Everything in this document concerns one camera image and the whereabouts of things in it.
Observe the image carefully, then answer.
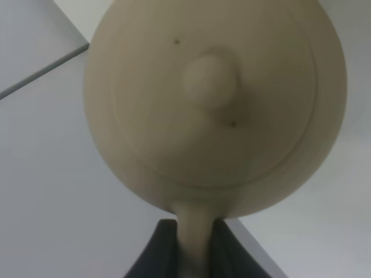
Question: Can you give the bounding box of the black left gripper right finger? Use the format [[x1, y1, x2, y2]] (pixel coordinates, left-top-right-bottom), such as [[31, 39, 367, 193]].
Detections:
[[209, 220, 268, 278]]

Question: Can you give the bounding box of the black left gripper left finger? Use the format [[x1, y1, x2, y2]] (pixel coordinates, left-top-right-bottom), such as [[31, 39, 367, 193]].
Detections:
[[125, 219, 180, 278]]

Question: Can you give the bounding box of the beige ceramic teapot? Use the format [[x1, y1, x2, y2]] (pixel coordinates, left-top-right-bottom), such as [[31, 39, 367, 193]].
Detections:
[[83, 1, 347, 277]]

